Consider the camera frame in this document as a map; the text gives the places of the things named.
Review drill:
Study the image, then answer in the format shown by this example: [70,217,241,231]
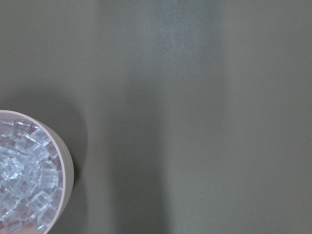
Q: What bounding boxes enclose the clear ice cubes pile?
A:
[0,119,63,233]

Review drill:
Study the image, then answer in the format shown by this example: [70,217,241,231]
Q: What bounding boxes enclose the pink bowl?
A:
[0,110,75,234]

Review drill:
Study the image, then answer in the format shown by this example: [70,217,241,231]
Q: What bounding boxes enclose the brown table mat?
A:
[0,0,312,234]

